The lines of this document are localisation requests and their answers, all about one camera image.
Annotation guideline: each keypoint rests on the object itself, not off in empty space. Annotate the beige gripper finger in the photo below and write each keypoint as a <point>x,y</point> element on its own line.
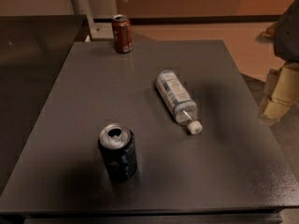
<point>281,91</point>

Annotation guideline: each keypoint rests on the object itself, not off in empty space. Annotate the red coke can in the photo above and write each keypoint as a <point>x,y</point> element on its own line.
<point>121,28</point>

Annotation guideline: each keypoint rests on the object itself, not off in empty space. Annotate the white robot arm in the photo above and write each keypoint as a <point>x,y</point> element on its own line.
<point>286,35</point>

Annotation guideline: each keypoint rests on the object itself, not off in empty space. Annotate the dark blue soda can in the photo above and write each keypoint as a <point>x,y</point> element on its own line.
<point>117,145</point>

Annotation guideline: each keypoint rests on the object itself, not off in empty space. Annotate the clear plastic water bottle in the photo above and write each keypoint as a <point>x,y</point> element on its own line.
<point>180,104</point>

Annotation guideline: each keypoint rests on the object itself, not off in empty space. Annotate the white pole in background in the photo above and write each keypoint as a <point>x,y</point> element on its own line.
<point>81,7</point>

